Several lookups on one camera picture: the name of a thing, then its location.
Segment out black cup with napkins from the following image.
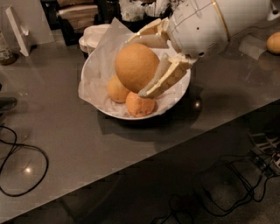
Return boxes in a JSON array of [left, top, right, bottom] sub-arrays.
[[119, 0, 145, 32]]

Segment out white paper liner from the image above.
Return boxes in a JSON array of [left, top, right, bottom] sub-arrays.
[[78, 17, 191, 117]]

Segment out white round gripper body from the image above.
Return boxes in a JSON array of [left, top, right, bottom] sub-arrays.
[[167, 0, 229, 58]]

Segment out power strip on floor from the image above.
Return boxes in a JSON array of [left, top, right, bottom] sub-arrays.
[[252, 152, 280, 178]]

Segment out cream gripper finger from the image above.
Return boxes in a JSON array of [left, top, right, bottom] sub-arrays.
[[138, 53, 196, 98], [126, 17, 169, 49]]

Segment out black cable on table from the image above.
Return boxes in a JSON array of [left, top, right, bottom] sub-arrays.
[[0, 124, 50, 197]]

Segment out glass bottle with label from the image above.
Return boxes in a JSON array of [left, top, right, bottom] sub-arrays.
[[0, 31, 18, 66]]

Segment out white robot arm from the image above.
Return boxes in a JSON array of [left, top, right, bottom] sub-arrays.
[[127, 0, 279, 98]]

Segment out black cup with packets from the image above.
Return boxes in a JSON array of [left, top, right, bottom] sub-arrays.
[[144, 0, 172, 22]]

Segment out black cables on floor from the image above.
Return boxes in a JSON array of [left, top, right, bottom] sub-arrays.
[[150, 153, 280, 224]]

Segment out white sign stand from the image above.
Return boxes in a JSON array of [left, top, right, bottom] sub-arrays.
[[5, 5, 31, 57]]

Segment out dark object at left edge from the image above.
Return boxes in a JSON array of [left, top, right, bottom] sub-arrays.
[[0, 97, 18, 113]]

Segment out orange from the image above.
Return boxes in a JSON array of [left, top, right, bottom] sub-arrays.
[[126, 92, 156, 117], [107, 75, 130, 103], [266, 31, 280, 54], [115, 44, 159, 93]]

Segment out white bowl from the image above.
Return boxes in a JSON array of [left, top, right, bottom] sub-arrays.
[[80, 32, 193, 121]]

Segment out stack of white plates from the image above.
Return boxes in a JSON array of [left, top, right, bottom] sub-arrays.
[[79, 24, 109, 54]]

